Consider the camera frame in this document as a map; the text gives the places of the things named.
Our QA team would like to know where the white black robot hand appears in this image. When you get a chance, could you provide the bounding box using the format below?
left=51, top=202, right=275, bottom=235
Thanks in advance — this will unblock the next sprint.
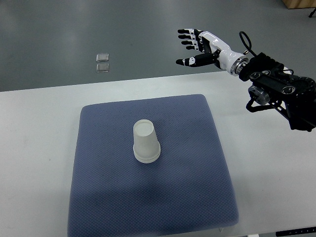
left=176, top=29, right=248, bottom=76

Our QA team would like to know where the black tripod leg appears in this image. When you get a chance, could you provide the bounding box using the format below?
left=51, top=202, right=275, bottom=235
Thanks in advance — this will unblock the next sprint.
left=309, top=8, right=316, bottom=18

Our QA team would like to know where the blue fabric cushion mat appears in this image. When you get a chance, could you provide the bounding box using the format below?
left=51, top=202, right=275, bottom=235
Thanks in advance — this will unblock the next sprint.
left=68, top=94, right=238, bottom=237

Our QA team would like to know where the black table control panel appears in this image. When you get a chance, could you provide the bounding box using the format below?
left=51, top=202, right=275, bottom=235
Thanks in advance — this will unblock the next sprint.
left=276, top=227, right=316, bottom=237

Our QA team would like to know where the white paper cup on mat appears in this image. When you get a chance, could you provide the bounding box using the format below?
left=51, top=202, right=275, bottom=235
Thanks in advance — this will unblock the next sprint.
left=133, top=148, right=161, bottom=163

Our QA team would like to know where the upper metal floor plate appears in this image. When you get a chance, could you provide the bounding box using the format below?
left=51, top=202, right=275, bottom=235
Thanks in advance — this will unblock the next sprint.
left=96, top=53, right=109, bottom=62

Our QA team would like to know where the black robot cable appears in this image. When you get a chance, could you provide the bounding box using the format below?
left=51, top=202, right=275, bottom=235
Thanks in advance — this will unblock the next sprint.
left=238, top=31, right=257, bottom=58

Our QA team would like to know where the wooden box corner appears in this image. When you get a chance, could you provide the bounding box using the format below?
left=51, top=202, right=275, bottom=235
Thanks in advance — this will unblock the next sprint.
left=282, top=0, right=316, bottom=9

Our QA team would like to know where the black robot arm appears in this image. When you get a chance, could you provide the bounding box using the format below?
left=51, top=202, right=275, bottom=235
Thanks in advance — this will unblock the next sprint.
left=236, top=53, right=316, bottom=132

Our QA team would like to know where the white paper cup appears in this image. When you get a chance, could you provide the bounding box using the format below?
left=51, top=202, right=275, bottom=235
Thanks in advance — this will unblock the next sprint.
left=133, top=119, right=160, bottom=153
left=133, top=148, right=161, bottom=163

